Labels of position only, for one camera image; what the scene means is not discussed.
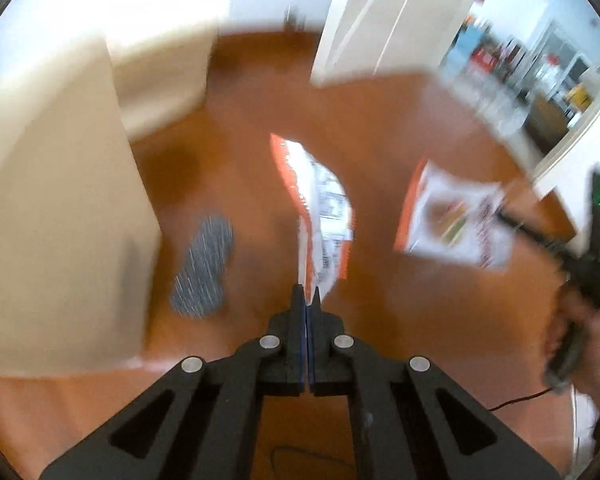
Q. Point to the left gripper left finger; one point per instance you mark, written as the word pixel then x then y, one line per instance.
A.
pixel 200 419

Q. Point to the person right hand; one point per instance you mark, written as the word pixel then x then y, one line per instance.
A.
pixel 572 307

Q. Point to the beige square trash bin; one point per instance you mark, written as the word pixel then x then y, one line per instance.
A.
pixel 78 236

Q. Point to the beige round lidded tub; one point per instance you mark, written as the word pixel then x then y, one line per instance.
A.
pixel 161 79

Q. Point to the red white snack wrapper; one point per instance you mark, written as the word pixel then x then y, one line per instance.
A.
pixel 326 217

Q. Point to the metal door stopper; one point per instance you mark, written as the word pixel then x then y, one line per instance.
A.
pixel 294 20

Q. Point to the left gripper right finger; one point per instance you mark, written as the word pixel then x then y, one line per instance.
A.
pixel 410 420

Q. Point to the white door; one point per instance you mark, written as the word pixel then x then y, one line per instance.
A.
pixel 369 38

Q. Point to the orange white snack bag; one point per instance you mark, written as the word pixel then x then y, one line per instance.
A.
pixel 453 220

